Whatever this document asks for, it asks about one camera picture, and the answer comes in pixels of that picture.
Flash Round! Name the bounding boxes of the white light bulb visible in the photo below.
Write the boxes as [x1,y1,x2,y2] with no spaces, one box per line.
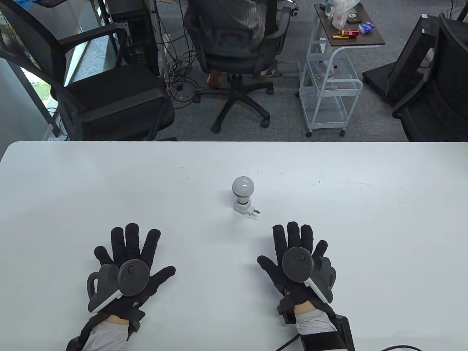
[232,176,255,206]

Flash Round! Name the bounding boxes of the black cable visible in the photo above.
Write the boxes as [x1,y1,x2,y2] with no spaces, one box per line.
[274,335,417,351]

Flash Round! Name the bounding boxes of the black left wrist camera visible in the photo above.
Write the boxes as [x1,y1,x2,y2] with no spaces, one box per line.
[126,302,146,332]

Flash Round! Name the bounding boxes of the grey white controller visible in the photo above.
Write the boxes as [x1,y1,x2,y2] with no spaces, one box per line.
[87,259,151,313]
[282,247,337,303]

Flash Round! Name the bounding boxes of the white plastic bag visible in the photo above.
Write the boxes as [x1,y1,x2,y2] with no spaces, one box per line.
[331,0,361,29]

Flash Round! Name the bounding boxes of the white light bulb socket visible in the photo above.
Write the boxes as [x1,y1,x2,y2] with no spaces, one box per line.
[234,199,261,220]

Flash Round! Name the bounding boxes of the black computer tower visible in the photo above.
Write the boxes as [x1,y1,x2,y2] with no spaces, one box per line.
[109,0,162,77]

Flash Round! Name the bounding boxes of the person's left hand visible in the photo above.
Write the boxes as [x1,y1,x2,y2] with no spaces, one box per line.
[93,223,176,324]

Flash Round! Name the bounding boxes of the tangle of black cables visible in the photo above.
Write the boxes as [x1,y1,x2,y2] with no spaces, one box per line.
[160,31,201,109]

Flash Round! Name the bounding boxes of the person's right hand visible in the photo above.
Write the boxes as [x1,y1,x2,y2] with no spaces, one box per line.
[257,221,337,315]

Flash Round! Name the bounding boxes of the grey white left controller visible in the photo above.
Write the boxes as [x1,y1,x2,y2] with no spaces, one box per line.
[87,259,151,313]

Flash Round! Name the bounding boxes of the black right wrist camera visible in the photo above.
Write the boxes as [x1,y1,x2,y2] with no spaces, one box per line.
[277,296,297,324]

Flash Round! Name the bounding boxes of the black swivel office chair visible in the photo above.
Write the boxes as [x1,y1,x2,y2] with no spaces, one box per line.
[184,0,292,133]

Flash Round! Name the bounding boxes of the person's right forearm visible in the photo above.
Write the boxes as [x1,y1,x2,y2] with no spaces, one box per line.
[294,303,355,351]

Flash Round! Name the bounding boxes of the person's left forearm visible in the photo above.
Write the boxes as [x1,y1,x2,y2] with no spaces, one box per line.
[66,314,133,351]

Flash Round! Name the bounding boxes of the grey white right controller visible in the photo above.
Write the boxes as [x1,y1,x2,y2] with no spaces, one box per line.
[282,247,337,303]

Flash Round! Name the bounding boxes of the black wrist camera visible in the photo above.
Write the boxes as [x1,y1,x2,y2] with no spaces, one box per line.
[277,296,297,324]
[126,302,146,332]

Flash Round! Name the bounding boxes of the white cart with brown top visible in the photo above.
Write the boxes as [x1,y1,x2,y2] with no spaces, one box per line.
[299,2,386,138]

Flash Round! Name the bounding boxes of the empty black mesh office chair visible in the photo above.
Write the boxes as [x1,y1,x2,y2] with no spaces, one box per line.
[0,0,177,141]

